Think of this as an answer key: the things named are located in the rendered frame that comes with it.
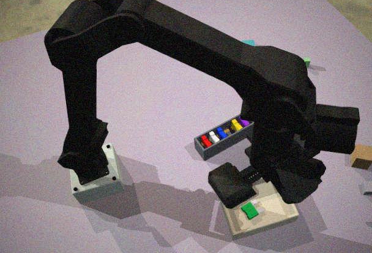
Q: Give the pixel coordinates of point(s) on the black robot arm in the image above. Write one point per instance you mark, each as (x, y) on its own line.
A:
(274, 86)

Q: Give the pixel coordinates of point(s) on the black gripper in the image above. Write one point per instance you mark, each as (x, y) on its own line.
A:
(234, 187)

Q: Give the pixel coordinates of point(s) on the yellow fuse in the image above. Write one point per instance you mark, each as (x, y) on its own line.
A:
(235, 125)

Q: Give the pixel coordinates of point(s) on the teal rectangular block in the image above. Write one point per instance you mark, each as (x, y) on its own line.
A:
(250, 42)

